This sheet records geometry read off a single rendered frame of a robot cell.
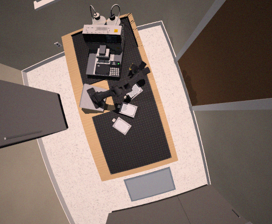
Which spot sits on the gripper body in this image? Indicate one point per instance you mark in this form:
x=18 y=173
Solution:
x=133 y=66

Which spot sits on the light grey machine housing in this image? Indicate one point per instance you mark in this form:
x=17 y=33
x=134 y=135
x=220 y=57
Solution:
x=106 y=44

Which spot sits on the white plastic bottle with black cap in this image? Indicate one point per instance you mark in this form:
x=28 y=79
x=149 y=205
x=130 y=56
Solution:
x=112 y=19
x=99 y=20

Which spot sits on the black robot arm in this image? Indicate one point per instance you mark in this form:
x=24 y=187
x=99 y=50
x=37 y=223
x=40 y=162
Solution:
x=117 y=89

